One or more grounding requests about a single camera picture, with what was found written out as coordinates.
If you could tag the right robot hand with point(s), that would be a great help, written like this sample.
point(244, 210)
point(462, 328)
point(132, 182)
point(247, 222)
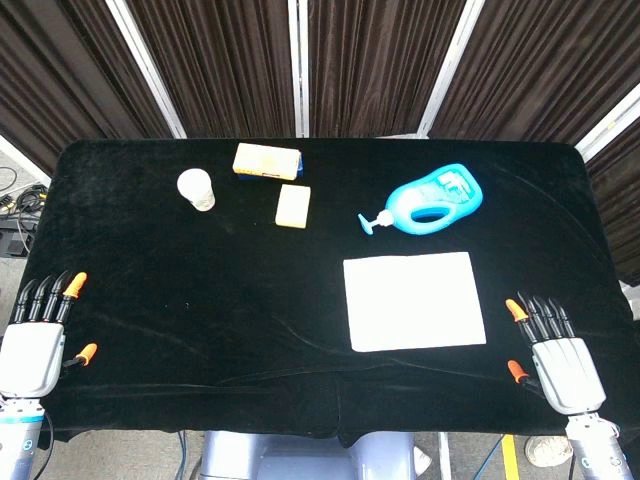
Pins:
point(570, 372)

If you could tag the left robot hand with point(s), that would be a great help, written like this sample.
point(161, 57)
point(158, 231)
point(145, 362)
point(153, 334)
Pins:
point(31, 357)

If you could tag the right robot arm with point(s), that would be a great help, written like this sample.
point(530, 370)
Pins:
point(597, 447)

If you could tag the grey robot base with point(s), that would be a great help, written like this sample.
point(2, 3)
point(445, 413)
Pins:
point(305, 457)

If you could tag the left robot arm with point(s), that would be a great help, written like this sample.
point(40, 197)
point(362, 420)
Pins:
point(17, 440)

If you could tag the blue pump detergent bottle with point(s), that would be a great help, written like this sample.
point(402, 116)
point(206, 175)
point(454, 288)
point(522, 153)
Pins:
point(430, 200)

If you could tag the black velvet tablecloth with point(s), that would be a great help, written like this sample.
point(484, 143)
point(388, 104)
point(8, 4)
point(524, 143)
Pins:
point(250, 300)

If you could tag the white paper cup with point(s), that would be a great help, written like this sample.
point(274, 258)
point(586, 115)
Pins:
point(196, 189)

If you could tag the small yellow sponge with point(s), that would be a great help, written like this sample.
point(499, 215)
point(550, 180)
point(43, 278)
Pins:
point(293, 206)

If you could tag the yellow sponge with blue base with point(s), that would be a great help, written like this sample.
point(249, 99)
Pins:
point(267, 161)

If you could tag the brown pleated curtain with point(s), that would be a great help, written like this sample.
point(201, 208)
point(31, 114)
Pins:
point(375, 65)

